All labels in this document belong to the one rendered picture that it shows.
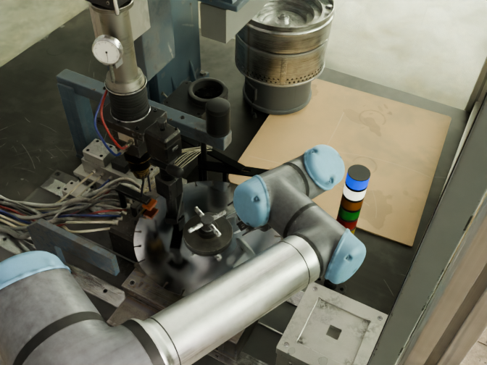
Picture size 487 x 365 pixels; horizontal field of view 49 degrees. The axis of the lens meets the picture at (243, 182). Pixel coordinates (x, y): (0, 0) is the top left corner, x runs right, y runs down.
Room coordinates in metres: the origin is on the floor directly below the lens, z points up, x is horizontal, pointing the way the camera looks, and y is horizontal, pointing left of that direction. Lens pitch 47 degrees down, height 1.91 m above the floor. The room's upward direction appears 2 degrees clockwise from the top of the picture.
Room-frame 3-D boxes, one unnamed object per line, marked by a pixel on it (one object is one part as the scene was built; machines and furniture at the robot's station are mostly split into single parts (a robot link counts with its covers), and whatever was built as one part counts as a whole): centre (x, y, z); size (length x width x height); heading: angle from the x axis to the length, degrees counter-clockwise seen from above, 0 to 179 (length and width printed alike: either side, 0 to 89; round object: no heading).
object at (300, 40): (1.50, -0.11, 0.93); 0.31 x 0.31 x 0.36
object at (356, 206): (0.74, -0.23, 1.08); 0.05 x 0.04 x 0.03; 153
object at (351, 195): (0.74, -0.23, 1.11); 0.05 x 0.04 x 0.03; 153
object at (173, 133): (0.74, 0.15, 1.17); 0.06 x 0.05 x 0.20; 54
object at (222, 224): (0.74, 0.08, 0.96); 0.11 x 0.11 x 0.03
